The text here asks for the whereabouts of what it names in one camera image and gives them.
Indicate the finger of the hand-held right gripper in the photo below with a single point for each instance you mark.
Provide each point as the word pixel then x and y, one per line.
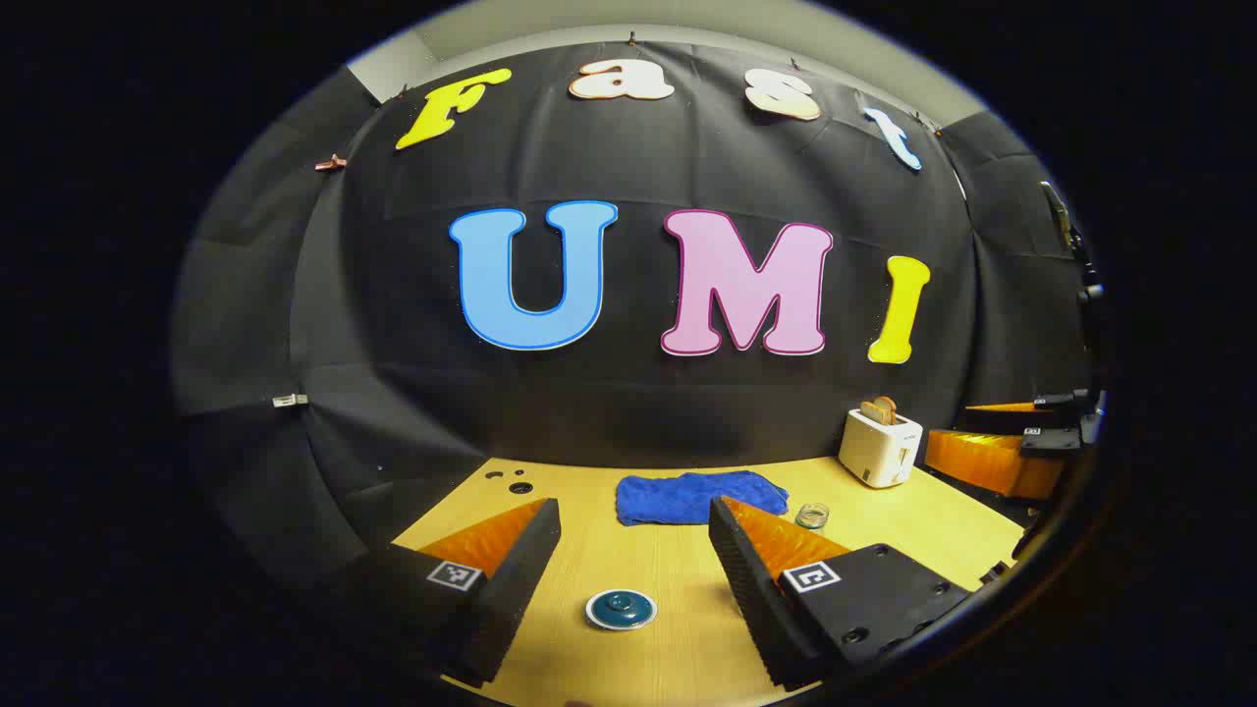
pixel 992 463
pixel 1051 402

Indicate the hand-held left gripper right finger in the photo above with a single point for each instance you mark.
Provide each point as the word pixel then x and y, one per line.
pixel 756 579

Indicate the brown bread slice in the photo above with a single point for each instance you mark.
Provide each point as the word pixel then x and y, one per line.
pixel 888 407

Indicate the black backdrop cloth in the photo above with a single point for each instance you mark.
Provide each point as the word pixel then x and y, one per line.
pixel 393 295

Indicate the pale bread slice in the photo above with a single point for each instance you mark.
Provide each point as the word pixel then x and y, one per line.
pixel 872 411

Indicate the silver metal clip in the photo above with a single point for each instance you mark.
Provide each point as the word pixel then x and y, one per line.
pixel 290 400

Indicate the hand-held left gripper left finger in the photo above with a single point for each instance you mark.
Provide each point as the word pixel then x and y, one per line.
pixel 511 579

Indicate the white toaster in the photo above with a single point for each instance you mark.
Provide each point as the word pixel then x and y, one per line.
pixel 879 450

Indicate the blue towel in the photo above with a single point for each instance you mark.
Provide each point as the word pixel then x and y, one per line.
pixel 687 496

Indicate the red clip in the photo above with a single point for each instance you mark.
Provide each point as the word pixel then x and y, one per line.
pixel 331 163

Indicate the clear round coaster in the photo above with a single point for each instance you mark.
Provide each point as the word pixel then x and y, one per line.
pixel 812 516

